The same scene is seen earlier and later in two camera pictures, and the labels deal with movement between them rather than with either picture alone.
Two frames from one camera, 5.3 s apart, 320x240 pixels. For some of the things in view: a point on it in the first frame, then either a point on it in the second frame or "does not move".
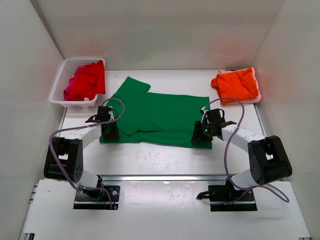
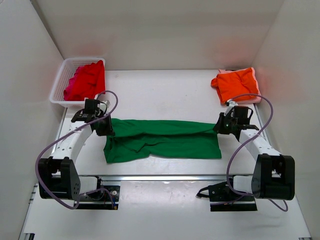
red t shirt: (88, 81) does not move
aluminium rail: (162, 178) does not move
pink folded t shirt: (257, 99) does not move
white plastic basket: (67, 71) does not move
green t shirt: (158, 118) -> (182, 139)
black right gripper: (198, 137) -> (218, 127)
